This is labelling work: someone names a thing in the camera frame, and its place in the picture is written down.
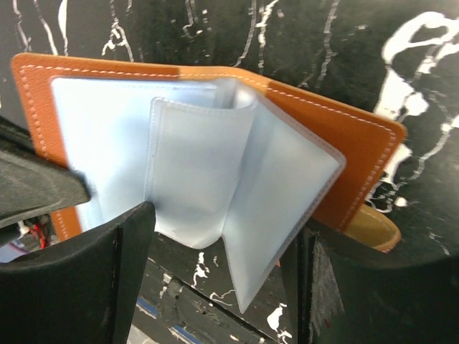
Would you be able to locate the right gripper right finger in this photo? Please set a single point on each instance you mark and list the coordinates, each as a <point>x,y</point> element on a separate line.
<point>341,291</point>

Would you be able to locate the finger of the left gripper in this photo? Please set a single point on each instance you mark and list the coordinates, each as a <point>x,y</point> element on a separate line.
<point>32,186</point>

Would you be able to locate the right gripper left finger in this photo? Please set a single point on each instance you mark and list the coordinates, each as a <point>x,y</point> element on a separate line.
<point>82,290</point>

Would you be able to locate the brown leather card holder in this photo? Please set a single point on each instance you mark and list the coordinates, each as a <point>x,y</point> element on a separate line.
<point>222,153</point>

